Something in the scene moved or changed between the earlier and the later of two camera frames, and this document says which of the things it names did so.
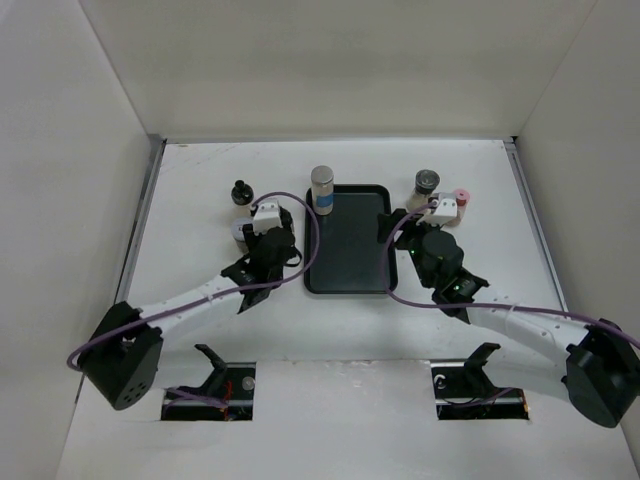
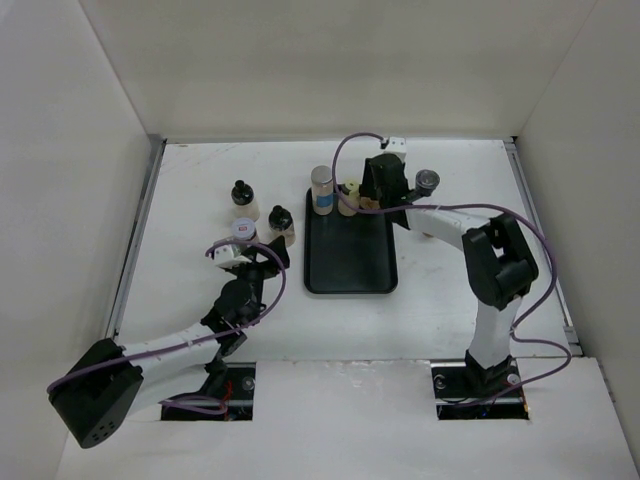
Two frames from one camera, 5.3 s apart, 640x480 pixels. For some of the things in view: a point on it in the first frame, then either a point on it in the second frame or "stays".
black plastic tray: x=350 y=259 stays
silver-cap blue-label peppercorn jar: x=322 y=185 stays
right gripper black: x=387 y=221 to x=368 y=189
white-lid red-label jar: x=236 y=229 stays
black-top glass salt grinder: x=426 y=182 stays
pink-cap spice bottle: x=462 y=198 to x=367 y=203
